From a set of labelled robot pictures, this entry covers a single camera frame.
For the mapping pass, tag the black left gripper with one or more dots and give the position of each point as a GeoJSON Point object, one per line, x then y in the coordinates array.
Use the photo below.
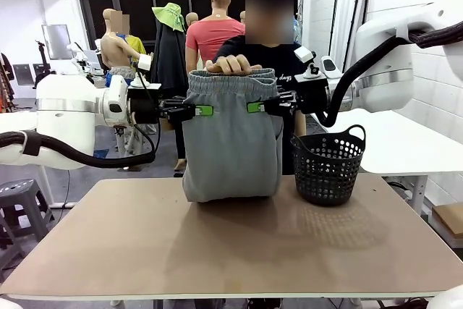
{"type": "Point", "coordinates": [144, 106]}

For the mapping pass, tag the person in yellow shirt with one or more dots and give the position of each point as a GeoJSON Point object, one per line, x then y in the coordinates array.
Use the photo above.
{"type": "Point", "coordinates": [135, 46]}

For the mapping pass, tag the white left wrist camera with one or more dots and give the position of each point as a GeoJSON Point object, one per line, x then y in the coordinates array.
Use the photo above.
{"type": "Point", "coordinates": [144, 63]}

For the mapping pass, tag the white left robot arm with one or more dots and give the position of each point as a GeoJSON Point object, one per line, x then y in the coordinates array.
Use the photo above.
{"type": "Point", "coordinates": [68, 99]}

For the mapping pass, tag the mannequin in black coat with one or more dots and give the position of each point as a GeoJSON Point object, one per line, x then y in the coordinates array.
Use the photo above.
{"type": "Point", "coordinates": [170, 55]}

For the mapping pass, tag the brown cardboard box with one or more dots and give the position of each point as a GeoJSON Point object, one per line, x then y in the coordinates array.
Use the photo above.
{"type": "Point", "coordinates": [450, 218]}

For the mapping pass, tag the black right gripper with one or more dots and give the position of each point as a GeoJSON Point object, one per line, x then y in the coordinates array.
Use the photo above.
{"type": "Point", "coordinates": [313, 95]}

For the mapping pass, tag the grey plastic stool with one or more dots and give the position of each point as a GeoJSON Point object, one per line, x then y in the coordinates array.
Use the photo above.
{"type": "Point", "coordinates": [18, 187]}

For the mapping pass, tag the grey wall board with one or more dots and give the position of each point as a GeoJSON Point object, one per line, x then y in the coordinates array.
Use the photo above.
{"type": "Point", "coordinates": [56, 42]}

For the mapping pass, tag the person's right hand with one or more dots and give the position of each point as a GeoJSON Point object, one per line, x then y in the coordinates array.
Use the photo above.
{"type": "Point", "coordinates": [231, 64]}

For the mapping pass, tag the black tripod with small head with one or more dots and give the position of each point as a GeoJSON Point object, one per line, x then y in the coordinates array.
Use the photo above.
{"type": "Point", "coordinates": [42, 55]}

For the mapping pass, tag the green bucket hat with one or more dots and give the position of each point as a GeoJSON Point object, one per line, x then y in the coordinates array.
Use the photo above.
{"type": "Point", "coordinates": [170, 16]}

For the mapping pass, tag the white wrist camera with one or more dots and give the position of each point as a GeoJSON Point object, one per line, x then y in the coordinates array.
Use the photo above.
{"type": "Point", "coordinates": [304, 55]}
{"type": "Point", "coordinates": [144, 63]}

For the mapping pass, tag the mannequin in pink top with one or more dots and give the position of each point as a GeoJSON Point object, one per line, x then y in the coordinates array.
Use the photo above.
{"type": "Point", "coordinates": [213, 30]}

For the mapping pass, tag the bald mannequin head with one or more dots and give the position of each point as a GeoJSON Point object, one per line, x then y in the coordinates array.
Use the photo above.
{"type": "Point", "coordinates": [191, 19]}

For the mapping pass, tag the grey training pants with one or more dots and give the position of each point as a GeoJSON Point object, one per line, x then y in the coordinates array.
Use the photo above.
{"type": "Point", "coordinates": [231, 150]}

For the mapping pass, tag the black perforated plastic basket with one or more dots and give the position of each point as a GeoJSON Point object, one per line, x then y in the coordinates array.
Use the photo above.
{"type": "Point", "coordinates": [325, 168]}

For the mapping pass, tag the black lighting stand pole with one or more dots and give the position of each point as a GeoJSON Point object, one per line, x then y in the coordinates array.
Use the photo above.
{"type": "Point", "coordinates": [338, 16]}
{"type": "Point", "coordinates": [358, 5]}

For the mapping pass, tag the person in black t-shirt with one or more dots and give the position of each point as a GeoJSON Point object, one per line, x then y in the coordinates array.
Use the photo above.
{"type": "Point", "coordinates": [284, 55]}

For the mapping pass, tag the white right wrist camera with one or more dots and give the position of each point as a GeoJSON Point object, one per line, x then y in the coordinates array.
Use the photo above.
{"type": "Point", "coordinates": [304, 55]}

